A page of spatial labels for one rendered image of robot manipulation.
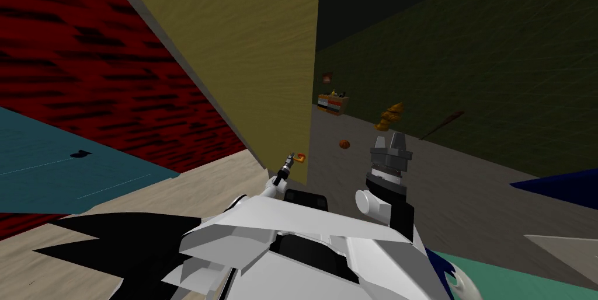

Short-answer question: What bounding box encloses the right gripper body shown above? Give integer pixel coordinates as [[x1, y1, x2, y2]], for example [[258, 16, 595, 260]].
[[370, 148, 414, 173]]

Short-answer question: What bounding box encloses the golden statue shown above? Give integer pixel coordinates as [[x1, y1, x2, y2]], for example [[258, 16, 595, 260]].
[[373, 101, 405, 132]]

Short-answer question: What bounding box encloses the brown bat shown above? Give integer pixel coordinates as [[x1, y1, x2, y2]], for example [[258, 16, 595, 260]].
[[419, 110, 465, 142]]

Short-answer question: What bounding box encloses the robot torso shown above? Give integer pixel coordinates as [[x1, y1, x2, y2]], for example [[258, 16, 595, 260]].
[[162, 189, 450, 300]]

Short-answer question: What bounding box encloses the yellow door leaf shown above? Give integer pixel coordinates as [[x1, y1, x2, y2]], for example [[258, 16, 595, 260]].
[[114, 0, 322, 186]]

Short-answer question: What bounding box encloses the dark blue furniture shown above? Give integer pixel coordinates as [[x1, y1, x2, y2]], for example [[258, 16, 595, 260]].
[[509, 168, 598, 211]]

